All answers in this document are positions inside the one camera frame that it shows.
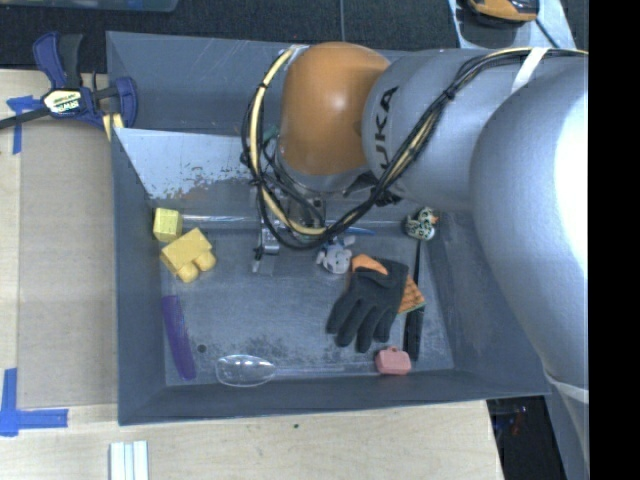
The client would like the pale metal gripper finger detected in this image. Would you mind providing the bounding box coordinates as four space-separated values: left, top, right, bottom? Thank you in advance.
250 229 282 275

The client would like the green and white toy duck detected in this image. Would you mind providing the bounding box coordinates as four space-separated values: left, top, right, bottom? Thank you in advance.
404 206 441 242

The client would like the purple comb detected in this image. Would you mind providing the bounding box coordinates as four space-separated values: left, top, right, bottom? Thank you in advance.
160 294 198 382

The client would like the yellow toy building block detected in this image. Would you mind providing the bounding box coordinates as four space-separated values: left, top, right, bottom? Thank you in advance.
159 226 218 285

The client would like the white toy mouse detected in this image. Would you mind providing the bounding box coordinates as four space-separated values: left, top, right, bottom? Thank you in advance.
315 234 358 276

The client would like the clear plastic spoon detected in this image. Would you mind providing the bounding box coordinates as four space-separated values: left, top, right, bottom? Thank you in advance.
214 353 352 388

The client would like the pale wood flat board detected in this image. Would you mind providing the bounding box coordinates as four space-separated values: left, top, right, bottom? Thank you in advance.
16 116 120 411

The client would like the pink toy suitcase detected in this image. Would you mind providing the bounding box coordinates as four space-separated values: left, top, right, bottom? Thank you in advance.
374 345 413 377

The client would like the small yellow cube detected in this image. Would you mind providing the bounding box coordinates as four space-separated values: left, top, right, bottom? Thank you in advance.
152 207 184 244

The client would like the grey metal bin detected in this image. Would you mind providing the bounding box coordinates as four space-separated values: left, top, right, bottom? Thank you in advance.
104 30 552 427

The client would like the black and orange glove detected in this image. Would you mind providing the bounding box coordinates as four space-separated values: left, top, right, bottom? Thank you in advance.
325 253 427 355

